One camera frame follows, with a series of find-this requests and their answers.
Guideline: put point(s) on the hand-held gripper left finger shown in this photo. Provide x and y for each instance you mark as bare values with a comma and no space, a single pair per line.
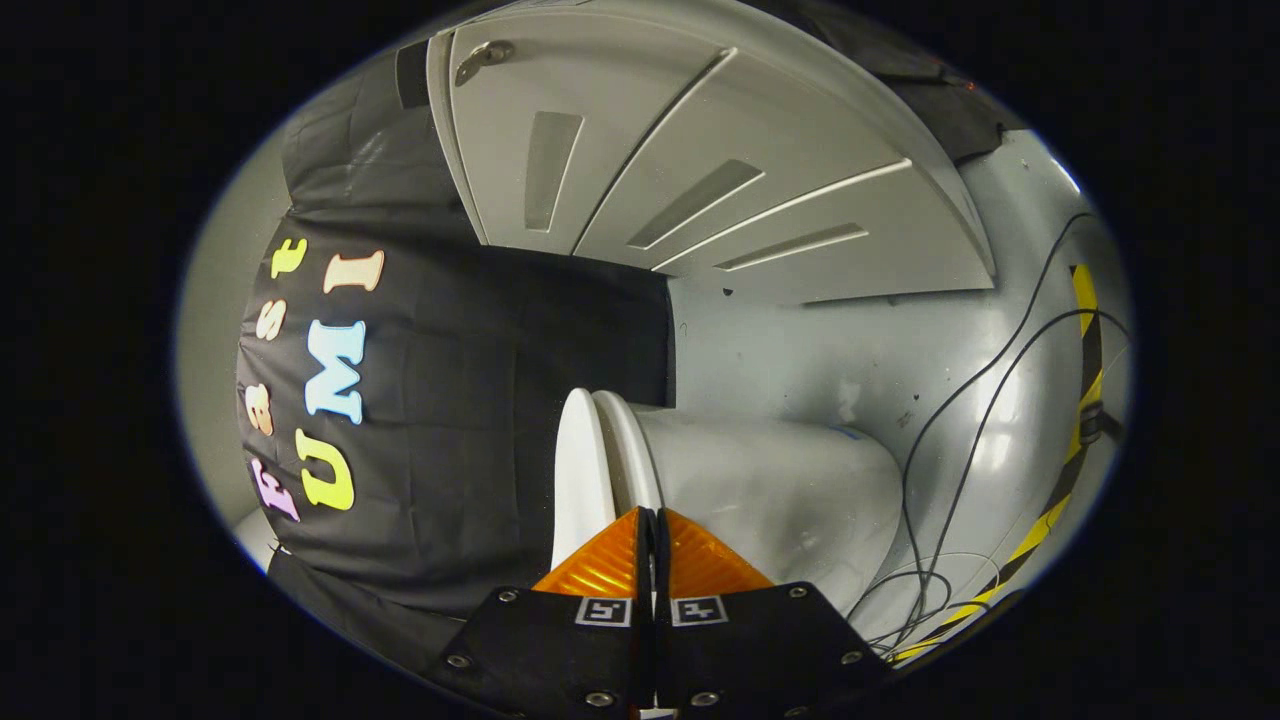
560,650

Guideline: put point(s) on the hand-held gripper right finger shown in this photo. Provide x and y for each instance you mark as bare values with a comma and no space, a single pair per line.
760,650

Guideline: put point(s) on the white toilet lid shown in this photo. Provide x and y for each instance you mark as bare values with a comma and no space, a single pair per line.
578,470

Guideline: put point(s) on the white toilet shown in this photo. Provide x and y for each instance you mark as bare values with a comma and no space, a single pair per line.
780,490

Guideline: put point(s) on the black backdrop cloth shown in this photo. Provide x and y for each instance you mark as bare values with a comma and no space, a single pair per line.
480,400

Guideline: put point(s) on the yellow black hazard tape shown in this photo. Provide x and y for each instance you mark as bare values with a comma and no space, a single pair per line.
1085,300

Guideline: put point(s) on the white drawer cabinet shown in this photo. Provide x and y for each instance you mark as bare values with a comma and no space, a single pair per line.
700,150

